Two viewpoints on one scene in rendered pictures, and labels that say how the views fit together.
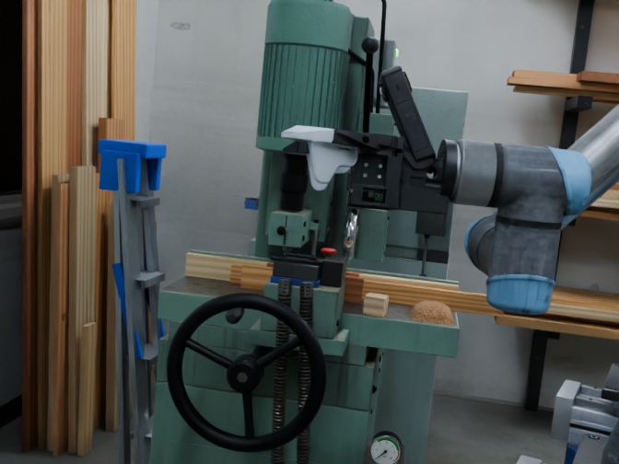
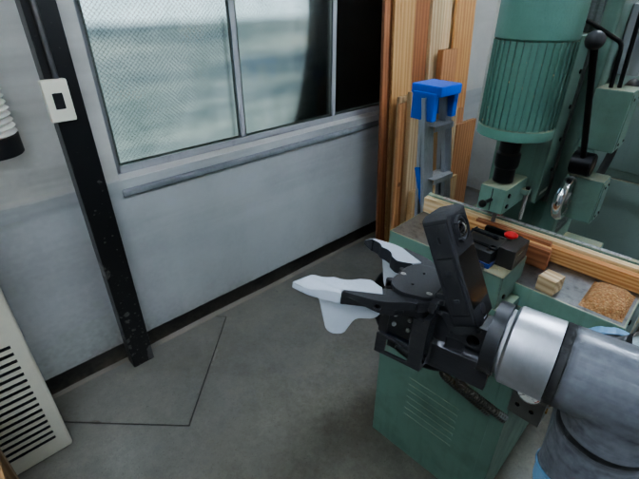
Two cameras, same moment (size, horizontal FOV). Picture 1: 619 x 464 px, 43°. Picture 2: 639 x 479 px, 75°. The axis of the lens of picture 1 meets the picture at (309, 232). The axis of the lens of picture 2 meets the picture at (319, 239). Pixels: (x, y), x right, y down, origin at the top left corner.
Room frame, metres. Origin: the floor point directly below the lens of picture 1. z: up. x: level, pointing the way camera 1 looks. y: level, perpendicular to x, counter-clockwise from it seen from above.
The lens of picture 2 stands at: (0.58, -0.19, 1.50)
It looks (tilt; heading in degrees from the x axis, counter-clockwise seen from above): 30 degrees down; 37
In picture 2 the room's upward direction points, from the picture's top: straight up
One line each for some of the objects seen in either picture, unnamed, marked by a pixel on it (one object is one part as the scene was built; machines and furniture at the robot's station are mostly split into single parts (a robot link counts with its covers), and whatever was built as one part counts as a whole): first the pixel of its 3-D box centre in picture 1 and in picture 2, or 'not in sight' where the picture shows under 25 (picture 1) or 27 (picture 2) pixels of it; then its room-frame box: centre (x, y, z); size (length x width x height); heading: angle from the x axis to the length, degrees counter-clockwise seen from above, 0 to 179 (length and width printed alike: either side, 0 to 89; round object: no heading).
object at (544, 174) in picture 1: (535, 181); (626, 393); (0.93, -0.26, 1.21); 0.11 x 0.08 x 0.09; 91
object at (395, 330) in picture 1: (308, 317); (494, 271); (1.59, -0.01, 0.87); 0.61 x 0.30 x 0.06; 82
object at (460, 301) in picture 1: (365, 289); (555, 254); (1.68, -0.13, 0.92); 0.59 x 0.02 x 0.04; 82
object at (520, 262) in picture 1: (519, 261); (589, 449); (0.94, -0.25, 1.12); 0.11 x 0.08 x 0.11; 1
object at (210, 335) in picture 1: (274, 330); not in sight; (1.64, 0.05, 0.82); 0.40 x 0.21 x 0.04; 82
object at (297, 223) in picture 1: (291, 230); (502, 194); (1.72, 0.04, 1.03); 0.14 x 0.07 x 0.09; 172
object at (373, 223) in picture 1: (367, 233); (583, 195); (1.87, -0.14, 1.02); 0.09 x 0.07 x 0.12; 82
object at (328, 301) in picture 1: (304, 304); (483, 270); (1.50, 0.00, 0.92); 0.15 x 0.13 x 0.09; 82
